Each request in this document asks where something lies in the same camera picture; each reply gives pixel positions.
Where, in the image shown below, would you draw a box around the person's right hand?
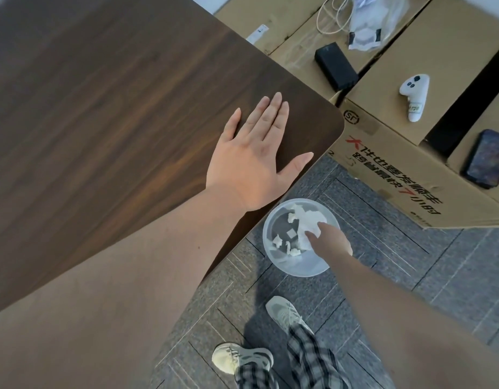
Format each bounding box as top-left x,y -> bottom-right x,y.
305,222 -> 354,260

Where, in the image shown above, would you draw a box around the person's left hand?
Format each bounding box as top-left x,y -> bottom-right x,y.
205,92 -> 314,212

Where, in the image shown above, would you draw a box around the clear plastic bowl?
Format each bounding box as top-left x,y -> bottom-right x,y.
262,198 -> 342,278

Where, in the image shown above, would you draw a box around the person's left forearm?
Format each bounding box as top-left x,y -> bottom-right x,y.
0,185 -> 251,389

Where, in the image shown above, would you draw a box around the person's right forearm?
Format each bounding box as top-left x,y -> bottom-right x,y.
335,252 -> 499,389

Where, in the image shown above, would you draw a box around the crumpled white tissue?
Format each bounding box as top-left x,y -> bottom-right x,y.
287,203 -> 332,252

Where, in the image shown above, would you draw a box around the white paper scraps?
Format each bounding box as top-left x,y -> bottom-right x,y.
272,227 -> 303,257

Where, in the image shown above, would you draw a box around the black rectangular box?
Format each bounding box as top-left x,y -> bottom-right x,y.
314,41 -> 360,93

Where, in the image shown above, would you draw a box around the white label sticker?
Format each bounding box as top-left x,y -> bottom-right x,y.
246,24 -> 270,43

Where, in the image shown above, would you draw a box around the person's right grey sneaker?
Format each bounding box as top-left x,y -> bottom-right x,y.
265,296 -> 315,337

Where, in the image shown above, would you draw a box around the person's grey sneaker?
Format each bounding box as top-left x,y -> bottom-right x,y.
212,343 -> 275,376
265,296 -> 315,337

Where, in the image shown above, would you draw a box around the plain cardboard box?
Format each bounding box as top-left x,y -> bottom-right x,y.
214,0 -> 435,105

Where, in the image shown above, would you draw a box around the cardboard box with red print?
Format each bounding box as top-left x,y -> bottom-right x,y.
328,0 -> 499,230

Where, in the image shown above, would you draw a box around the person's right plaid trouser leg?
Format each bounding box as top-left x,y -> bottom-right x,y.
287,322 -> 352,389

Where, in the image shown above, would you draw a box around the person's plaid trouser leg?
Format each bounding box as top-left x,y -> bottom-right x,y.
234,361 -> 279,389
287,322 -> 352,389

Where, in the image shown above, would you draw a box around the clear plastic bag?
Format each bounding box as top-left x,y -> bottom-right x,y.
348,0 -> 409,51

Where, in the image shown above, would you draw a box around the white handheld controller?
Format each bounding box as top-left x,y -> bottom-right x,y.
399,73 -> 431,123

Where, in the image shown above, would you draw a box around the person's left grey sneaker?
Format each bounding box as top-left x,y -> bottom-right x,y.
212,343 -> 275,376

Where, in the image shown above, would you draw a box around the person's left plaid trouser leg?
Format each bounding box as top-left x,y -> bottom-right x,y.
234,361 -> 279,389

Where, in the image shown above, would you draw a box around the dark phone in case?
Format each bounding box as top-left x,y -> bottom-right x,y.
462,129 -> 499,190

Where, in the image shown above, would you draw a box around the white cable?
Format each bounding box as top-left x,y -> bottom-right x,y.
316,0 -> 356,35

